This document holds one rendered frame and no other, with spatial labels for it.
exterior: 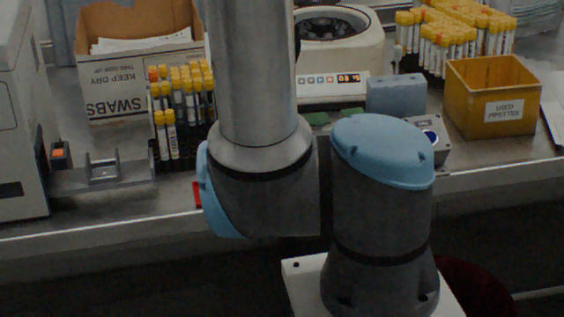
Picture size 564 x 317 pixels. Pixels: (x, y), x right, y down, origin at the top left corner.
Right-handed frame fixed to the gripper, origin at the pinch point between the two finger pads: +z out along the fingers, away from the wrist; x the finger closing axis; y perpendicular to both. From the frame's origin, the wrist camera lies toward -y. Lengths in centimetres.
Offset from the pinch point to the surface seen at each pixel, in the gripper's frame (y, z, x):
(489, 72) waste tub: 10.1, 6.4, -42.6
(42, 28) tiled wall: 57, 5, 42
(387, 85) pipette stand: 3.8, 3.3, -20.4
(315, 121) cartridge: 0.6, 6.6, -6.8
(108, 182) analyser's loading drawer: -5.7, 9.2, 28.1
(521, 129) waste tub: -2.7, 12.0, -43.3
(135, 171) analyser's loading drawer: -3.1, 9.3, 23.9
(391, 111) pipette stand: 3.6, 8.4, -21.4
